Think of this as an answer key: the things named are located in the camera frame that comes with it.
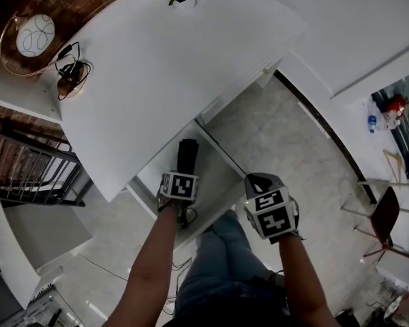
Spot black wire rack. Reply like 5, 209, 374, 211
0, 116, 87, 208

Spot white open side cabinet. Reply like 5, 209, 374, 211
0, 198, 93, 310

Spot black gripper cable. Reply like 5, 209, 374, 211
176, 206, 199, 230

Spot red and white bag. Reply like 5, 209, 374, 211
382, 93, 409, 131

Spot light wooden chair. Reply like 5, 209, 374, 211
381, 149, 404, 184

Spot black lamp cable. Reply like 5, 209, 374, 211
53, 41, 94, 102

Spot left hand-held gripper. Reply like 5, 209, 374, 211
155, 170, 200, 215

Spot person's black top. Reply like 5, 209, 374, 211
175, 276, 292, 327

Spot gold arc globe lamp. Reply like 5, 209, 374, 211
0, 10, 93, 101

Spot person's right forearm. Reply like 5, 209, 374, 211
277, 232, 342, 327

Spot clear water bottle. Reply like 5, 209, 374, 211
367, 99, 380, 134

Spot person's blue jeans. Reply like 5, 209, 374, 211
172, 209, 287, 320

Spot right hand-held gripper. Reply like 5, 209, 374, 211
243, 172, 301, 245

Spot person's left forearm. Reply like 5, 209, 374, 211
101, 202, 181, 327

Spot brown seat metal chair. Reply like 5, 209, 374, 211
340, 178, 409, 262

